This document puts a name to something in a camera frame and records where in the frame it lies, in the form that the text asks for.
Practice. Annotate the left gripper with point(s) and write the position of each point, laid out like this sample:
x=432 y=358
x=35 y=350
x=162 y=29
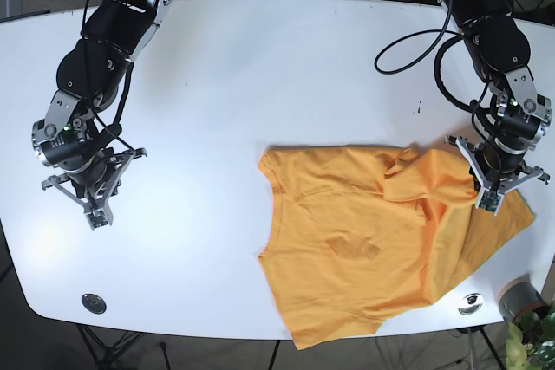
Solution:
x=510 y=134

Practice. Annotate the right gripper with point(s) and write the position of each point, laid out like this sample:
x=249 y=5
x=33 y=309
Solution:
x=68 y=138

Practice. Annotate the orange T-shirt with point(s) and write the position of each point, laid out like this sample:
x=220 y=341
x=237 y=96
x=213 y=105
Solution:
x=362 y=234

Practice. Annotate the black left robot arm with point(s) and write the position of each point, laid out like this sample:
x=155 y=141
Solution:
x=499 y=50

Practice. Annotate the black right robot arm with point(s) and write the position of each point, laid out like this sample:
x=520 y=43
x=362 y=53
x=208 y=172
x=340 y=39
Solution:
x=100 y=66

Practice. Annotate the grey plant pot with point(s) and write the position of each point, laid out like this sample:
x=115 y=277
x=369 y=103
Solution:
x=520 y=297

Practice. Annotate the right silver table grommet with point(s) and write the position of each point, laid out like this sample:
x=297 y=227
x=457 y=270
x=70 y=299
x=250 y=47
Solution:
x=471 y=303

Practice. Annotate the silver table grommet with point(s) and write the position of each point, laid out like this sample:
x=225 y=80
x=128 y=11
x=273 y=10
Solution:
x=471 y=303
x=94 y=304

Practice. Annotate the left silver table grommet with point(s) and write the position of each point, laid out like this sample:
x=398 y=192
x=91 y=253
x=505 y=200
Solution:
x=94 y=304

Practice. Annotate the green potted plant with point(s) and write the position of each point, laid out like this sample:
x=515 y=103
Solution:
x=530 y=342

